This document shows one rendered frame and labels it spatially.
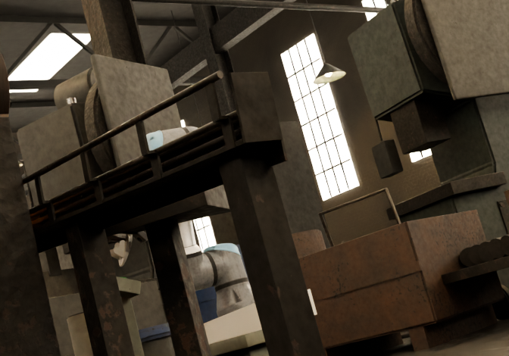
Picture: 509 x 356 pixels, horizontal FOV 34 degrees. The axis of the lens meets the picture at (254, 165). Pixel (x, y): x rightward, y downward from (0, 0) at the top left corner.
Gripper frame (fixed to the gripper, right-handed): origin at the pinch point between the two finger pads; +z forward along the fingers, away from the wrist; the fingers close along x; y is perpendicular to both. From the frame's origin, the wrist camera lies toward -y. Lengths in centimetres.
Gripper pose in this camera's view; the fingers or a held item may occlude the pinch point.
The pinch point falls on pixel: (123, 263)
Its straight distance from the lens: 315.0
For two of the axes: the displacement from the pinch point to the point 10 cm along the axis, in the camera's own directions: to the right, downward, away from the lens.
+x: 5.9, -3.1, -7.5
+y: -8.1, -2.5, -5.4
